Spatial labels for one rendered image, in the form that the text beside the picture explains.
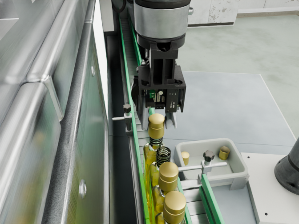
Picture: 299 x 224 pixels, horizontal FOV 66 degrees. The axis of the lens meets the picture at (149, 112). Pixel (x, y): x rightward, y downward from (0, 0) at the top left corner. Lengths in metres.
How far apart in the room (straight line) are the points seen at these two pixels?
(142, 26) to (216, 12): 4.20
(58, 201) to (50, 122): 0.06
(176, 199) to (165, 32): 0.25
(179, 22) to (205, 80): 1.14
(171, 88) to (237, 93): 1.06
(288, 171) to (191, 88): 0.68
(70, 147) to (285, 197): 0.81
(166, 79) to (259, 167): 0.70
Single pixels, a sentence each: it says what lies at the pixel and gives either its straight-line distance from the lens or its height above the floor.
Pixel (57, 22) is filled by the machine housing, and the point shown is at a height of 1.39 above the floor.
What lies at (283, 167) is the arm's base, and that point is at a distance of 0.95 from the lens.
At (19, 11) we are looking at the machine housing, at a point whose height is 1.44.
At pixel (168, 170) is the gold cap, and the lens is 0.42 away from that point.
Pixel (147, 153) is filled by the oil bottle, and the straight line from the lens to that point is 0.54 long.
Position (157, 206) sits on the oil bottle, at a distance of 0.47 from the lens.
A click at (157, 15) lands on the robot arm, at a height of 1.40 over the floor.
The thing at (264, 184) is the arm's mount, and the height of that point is 0.78.
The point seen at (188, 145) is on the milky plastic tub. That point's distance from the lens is 0.91.
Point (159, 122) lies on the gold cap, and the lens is 0.47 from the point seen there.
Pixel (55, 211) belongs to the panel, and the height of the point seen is 1.32.
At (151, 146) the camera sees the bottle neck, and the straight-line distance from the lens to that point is 0.53.
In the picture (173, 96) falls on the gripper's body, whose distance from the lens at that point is 0.36.
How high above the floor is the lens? 1.50
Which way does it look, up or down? 40 degrees down
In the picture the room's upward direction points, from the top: straight up
